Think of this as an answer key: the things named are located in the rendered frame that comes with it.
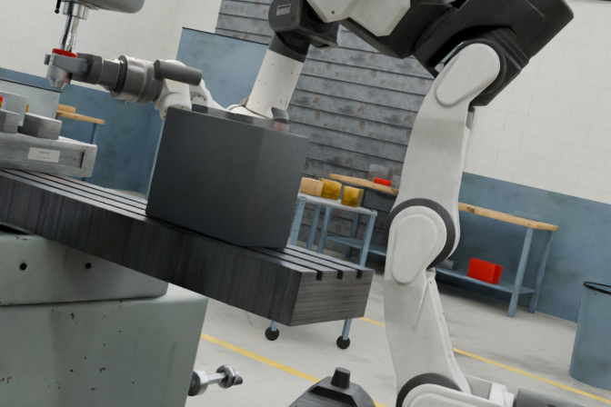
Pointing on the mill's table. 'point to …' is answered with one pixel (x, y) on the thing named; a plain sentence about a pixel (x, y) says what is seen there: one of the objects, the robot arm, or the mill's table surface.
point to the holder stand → (227, 175)
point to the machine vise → (42, 151)
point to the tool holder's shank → (69, 34)
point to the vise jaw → (40, 126)
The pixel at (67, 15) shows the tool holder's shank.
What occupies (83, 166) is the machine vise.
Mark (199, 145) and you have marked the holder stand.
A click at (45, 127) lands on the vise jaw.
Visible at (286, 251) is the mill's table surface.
